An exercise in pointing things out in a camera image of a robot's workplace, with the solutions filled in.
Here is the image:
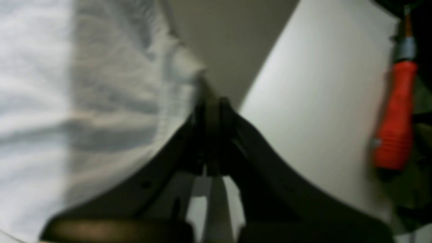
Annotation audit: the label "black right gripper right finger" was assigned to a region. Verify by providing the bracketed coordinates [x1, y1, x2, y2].
[219, 98, 395, 243]

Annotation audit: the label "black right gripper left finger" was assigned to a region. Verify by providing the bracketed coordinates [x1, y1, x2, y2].
[40, 102, 205, 243]

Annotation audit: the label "white t-shirt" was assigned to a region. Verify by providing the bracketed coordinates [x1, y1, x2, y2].
[0, 0, 203, 243]

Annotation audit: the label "orange handled pliers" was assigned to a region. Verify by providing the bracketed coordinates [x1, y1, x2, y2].
[373, 3, 418, 171]

